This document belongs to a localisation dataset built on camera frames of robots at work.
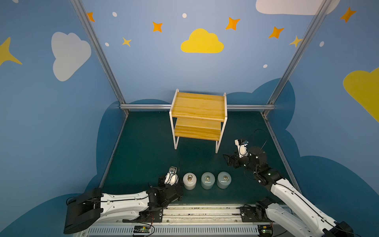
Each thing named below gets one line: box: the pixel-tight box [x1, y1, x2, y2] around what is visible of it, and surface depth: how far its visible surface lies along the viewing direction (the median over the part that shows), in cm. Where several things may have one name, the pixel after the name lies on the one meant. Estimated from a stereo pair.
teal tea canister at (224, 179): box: [216, 171, 232, 190], surface depth 82 cm
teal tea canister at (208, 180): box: [200, 171, 216, 190], surface depth 81 cm
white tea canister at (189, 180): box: [182, 172, 197, 191], surface depth 80 cm
